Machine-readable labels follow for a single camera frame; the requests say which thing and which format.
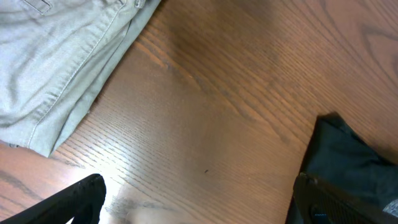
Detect black leggings with red waistband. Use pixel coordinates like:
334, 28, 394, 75
286, 113, 397, 223

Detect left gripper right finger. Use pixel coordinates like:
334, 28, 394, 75
294, 173, 397, 224

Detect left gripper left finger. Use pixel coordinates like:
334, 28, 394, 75
1, 174, 106, 224

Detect folded khaki pants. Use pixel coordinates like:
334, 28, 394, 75
1, 0, 160, 157

